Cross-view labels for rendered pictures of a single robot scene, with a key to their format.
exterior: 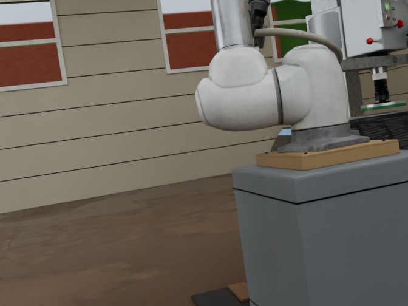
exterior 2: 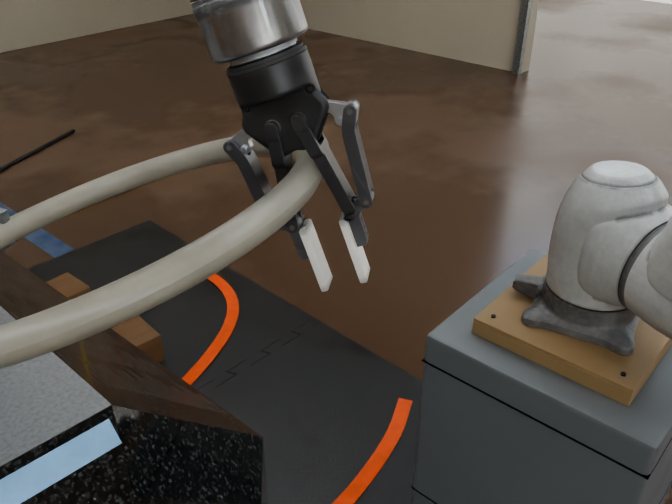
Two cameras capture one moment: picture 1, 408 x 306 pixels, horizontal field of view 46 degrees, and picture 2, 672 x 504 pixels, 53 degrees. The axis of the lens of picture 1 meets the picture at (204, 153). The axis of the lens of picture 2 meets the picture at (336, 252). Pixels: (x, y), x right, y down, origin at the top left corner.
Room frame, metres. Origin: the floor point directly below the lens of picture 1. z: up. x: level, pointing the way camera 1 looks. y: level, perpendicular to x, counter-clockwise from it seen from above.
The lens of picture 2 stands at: (2.15, 0.25, 1.53)
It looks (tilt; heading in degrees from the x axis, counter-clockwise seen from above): 31 degrees down; 238
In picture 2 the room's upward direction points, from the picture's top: straight up
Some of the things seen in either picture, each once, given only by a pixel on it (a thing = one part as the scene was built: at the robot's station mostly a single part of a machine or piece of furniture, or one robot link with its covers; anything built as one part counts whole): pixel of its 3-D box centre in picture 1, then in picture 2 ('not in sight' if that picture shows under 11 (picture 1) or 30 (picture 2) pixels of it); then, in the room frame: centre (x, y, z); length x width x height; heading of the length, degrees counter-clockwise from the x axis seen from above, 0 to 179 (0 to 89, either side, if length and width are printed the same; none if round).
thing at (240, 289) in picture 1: (243, 291); not in sight; (2.51, -0.10, 0.02); 0.25 x 0.10 x 0.01; 14
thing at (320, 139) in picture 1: (326, 136); (577, 295); (1.29, -0.34, 0.86); 0.22 x 0.18 x 0.06; 117
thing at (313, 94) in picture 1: (310, 86); (610, 231); (1.29, -0.31, 1.00); 0.18 x 0.16 x 0.22; 86
